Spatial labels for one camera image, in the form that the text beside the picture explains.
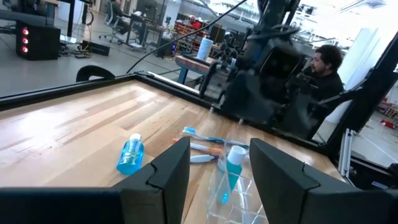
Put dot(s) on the red storage shelf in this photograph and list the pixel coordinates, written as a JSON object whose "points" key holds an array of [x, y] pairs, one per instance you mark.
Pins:
{"points": [[191, 26]]}

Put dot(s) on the silver aluminium extrusion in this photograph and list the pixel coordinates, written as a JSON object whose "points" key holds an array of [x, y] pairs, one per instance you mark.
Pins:
{"points": [[345, 152]]}

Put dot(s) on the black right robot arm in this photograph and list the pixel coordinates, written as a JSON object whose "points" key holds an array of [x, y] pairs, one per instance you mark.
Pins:
{"points": [[273, 18]]}

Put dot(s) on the dark office desk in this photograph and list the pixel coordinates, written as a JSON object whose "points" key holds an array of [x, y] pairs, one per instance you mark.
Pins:
{"points": [[140, 19]]}

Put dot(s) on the red floor object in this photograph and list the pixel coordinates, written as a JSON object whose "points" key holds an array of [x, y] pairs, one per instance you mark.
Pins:
{"points": [[388, 124]]}

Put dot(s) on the black computer tower red lights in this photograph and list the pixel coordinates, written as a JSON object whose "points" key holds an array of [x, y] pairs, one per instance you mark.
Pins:
{"points": [[40, 43]]}

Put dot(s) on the office chair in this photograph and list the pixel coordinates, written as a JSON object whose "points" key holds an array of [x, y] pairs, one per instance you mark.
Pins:
{"points": [[115, 31]]}

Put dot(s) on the blue and white toothbrush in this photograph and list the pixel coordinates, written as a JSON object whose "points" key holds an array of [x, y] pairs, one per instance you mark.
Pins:
{"points": [[202, 136]]}

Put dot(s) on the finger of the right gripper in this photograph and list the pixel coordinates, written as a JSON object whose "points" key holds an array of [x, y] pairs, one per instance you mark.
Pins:
{"points": [[298, 118], [248, 99]]}

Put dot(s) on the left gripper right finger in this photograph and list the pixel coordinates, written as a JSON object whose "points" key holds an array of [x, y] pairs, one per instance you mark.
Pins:
{"points": [[280, 193]]}

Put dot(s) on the blue mouthwash bottle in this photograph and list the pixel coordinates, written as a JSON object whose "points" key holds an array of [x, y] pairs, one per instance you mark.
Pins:
{"points": [[130, 155], [233, 168]]}

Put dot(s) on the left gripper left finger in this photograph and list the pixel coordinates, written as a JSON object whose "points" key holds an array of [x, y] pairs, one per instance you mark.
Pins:
{"points": [[168, 180]]}

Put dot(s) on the maroon and white toothbrush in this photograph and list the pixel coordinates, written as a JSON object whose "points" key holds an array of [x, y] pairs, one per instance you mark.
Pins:
{"points": [[200, 158]]}

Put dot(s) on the blue-legged wooden table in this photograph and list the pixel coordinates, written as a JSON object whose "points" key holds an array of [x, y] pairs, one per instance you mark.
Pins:
{"points": [[191, 63]]}

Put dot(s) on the clear acrylic organizer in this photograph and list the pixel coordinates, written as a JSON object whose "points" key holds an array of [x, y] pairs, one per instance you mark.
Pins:
{"points": [[239, 199]]}

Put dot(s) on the black aluminium table frame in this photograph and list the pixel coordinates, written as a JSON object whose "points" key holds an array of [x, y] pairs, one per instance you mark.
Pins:
{"points": [[62, 90]]}

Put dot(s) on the person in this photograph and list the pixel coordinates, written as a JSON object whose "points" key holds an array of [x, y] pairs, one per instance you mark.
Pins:
{"points": [[118, 12], [329, 87]]}

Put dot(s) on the white cylindrical canister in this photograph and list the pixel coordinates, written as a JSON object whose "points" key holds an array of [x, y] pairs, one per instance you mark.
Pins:
{"points": [[204, 49]]}

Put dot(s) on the black floor box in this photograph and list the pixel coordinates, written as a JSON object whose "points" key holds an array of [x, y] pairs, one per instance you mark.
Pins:
{"points": [[96, 48]]}

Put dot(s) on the black curved hook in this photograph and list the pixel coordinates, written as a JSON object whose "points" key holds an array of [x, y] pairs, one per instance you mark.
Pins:
{"points": [[93, 70]]}

